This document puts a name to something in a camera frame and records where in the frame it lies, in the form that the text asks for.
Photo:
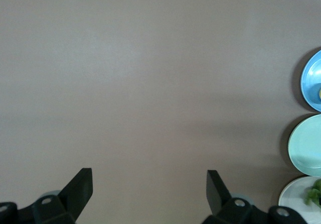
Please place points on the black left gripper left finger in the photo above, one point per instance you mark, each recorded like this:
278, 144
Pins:
72, 199

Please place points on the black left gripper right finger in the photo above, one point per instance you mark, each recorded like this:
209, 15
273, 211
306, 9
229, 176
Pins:
225, 209

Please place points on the green lettuce leaf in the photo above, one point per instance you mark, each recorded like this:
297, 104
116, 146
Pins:
314, 194

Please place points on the light green round plate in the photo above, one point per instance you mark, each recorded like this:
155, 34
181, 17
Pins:
306, 146

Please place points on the blue round plate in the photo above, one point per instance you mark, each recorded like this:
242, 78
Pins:
311, 83

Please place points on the beige round plate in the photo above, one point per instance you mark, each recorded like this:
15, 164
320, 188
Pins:
293, 199

